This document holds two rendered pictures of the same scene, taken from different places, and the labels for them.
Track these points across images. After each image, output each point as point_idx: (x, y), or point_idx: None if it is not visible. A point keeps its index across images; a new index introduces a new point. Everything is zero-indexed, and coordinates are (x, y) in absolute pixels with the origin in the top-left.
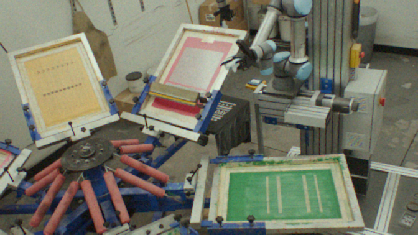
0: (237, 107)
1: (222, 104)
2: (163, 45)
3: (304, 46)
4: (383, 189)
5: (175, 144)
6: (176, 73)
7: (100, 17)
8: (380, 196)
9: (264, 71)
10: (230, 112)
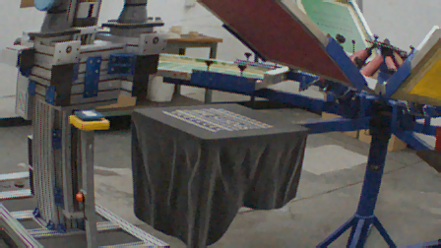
0: (163, 109)
1: (185, 117)
2: None
3: None
4: (19, 199)
5: (305, 121)
6: (284, 28)
7: None
8: (28, 198)
9: None
10: (184, 108)
